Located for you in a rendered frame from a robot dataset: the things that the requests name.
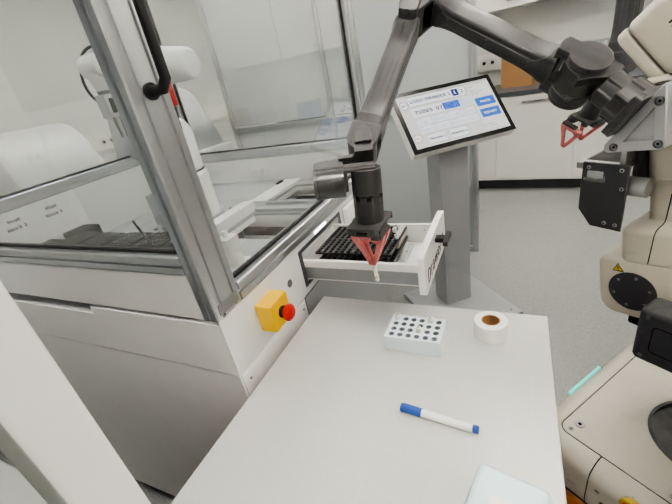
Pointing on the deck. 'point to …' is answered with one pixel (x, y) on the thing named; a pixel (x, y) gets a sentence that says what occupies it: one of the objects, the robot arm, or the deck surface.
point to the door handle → (153, 53)
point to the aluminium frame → (141, 262)
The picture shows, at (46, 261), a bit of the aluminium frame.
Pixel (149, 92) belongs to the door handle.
